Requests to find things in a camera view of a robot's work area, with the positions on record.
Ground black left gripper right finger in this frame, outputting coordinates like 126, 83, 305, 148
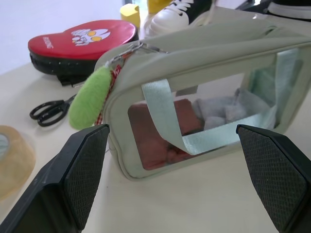
236, 124, 311, 233

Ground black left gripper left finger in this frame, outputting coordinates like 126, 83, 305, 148
0, 124, 110, 233

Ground pale green transparent pouch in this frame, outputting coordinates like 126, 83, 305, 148
94, 6, 311, 183

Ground tan packing tape roll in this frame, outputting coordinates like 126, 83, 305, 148
0, 125, 36, 201

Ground black scissors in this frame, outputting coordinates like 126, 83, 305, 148
29, 93, 78, 128

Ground green fuzzy zipper charm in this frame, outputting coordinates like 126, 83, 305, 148
69, 66, 114, 129

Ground grey folded cloth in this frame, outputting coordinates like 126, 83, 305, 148
193, 87, 274, 131

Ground red folded cloth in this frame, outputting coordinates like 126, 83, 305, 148
128, 98, 203, 170

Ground red black boxing pad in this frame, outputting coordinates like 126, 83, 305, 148
27, 19, 139, 87

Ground yellow block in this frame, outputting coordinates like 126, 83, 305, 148
120, 3, 140, 28

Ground yellow object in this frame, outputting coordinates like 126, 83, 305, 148
147, 0, 161, 15

